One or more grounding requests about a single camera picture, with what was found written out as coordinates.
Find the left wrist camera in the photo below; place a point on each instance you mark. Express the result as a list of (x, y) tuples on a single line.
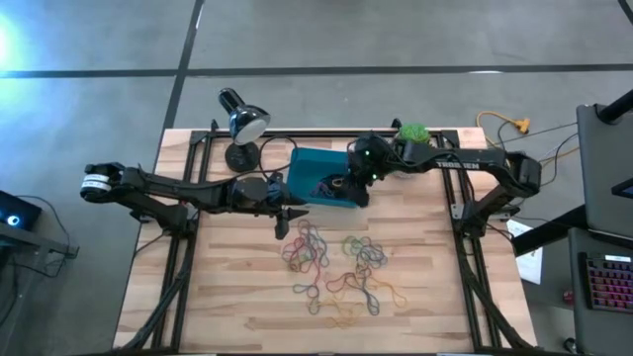
[(278, 187)]

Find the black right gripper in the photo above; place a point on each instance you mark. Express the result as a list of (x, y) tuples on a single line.
[(358, 182)]

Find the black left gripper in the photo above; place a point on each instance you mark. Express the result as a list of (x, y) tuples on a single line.
[(279, 207)]

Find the succulent in white patterned pot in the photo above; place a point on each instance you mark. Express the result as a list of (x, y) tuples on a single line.
[(414, 132)]

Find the computer keyboard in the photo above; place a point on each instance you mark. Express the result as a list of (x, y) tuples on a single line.
[(610, 284)]

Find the black box with blue light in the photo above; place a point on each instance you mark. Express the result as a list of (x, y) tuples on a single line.
[(25, 210)]

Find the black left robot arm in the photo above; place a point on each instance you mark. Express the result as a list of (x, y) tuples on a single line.
[(198, 190)]

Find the black metal stand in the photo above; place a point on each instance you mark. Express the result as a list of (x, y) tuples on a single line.
[(39, 241)]

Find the white paper sheet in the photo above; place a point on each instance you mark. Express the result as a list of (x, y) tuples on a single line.
[(529, 264)]

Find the computer desk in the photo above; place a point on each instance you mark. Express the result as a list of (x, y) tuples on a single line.
[(603, 163)]

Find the black aluminium table frame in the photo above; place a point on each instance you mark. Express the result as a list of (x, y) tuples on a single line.
[(321, 133)]

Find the blue plastic bin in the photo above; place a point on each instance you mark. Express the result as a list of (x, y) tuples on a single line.
[(306, 168)]

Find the small red object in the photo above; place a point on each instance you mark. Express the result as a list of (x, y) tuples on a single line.
[(569, 297)]

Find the black monitor pole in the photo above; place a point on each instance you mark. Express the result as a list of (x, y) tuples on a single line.
[(615, 110)]

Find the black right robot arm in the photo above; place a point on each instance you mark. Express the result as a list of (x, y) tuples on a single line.
[(470, 160)]

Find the black desk lamp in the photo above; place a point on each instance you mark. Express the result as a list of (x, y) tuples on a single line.
[(244, 123)]

